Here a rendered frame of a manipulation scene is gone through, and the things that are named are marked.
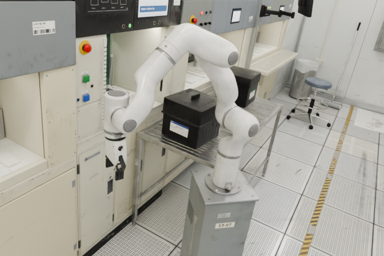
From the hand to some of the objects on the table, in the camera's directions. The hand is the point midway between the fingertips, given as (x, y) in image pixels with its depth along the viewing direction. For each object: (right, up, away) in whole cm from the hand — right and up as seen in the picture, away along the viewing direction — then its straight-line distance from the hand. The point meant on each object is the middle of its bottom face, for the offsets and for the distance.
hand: (114, 171), depth 123 cm
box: (+68, +34, +161) cm, 178 cm away
